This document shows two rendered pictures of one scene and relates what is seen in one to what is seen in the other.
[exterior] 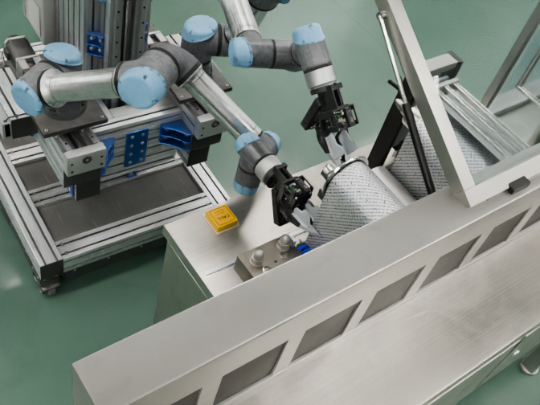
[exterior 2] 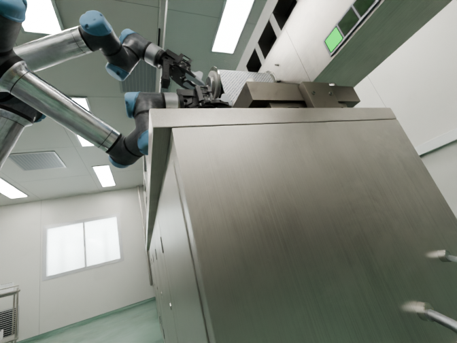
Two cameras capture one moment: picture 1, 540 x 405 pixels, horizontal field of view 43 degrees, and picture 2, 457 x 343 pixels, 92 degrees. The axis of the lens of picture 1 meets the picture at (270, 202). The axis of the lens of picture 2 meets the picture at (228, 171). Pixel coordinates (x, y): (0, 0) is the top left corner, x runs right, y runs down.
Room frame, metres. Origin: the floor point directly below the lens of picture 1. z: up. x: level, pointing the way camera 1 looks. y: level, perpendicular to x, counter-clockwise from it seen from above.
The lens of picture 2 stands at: (1.00, 0.51, 0.65)
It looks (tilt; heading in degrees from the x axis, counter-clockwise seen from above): 19 degrees up; 294
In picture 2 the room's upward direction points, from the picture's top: 16 degrees counter-clockwise
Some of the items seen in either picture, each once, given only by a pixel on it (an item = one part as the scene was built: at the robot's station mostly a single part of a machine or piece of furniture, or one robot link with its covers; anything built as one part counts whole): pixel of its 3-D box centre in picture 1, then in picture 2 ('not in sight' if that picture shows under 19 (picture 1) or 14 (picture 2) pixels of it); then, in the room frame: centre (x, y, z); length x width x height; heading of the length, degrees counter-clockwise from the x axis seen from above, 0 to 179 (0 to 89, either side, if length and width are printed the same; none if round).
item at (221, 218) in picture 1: (221, 218); not in sight; (1.30, 0.12, 0.91); 0.07 x 0.07 x 0.02; 49
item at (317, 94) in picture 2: not in sight; (321, 99); (0.95, -0.12, 0.97); 0.10 x 0.03 x 0.11; 49
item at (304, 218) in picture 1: (306, 219); (226, 101); (1.21, -0.10, 1.12); 0.09 x 0.03 x 0.06; 48
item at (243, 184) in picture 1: (250, 173); (147, 136); (1.42, 0.08, 1.01); 0.11 x 0.08 x 0.11; 172
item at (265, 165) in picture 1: (271, 170); (171, 105); (1.35, 0.02, 1.11); 0.08 x 0.05 x 0.08; 139
